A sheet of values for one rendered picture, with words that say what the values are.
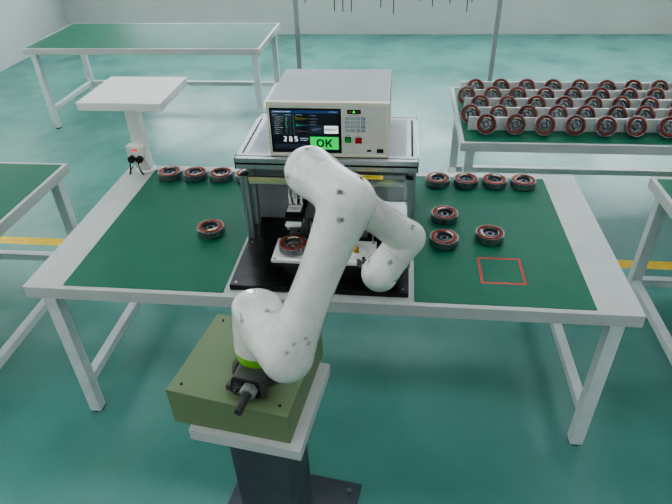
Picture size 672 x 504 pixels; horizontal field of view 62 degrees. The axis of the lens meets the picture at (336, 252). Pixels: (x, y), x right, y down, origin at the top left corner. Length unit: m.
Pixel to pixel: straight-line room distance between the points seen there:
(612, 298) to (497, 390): 0.82
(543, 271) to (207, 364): 1.25
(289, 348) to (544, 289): 1.10
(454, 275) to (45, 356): 2.10
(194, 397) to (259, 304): 0.31
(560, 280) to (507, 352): 0.84
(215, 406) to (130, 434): 1.18
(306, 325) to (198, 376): 0.44
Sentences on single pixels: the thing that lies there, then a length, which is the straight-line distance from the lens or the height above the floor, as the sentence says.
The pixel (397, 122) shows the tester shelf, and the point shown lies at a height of 1.11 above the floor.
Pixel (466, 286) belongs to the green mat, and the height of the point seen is 0.75.
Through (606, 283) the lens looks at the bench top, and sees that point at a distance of 2.21.
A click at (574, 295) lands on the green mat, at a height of 0.75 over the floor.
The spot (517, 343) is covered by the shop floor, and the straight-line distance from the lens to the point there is 2.98.
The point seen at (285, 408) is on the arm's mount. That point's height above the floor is 0.86.
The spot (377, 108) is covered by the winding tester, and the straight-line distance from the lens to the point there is 2.00.
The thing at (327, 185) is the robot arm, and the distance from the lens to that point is 1.18.
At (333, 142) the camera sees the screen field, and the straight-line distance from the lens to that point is 2.06.
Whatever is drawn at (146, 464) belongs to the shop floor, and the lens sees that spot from 2.57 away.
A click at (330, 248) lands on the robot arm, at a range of 1.19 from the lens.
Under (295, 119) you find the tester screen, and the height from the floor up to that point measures 1.26.
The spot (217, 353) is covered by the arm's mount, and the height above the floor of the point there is 0.86.
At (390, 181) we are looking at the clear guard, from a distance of 2.01.
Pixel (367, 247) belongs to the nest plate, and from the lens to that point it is 2.16.
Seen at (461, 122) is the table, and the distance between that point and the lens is 3.38.
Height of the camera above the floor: 2.01
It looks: 35 degrees down
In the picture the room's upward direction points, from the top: 2 degrees counter-clockwise
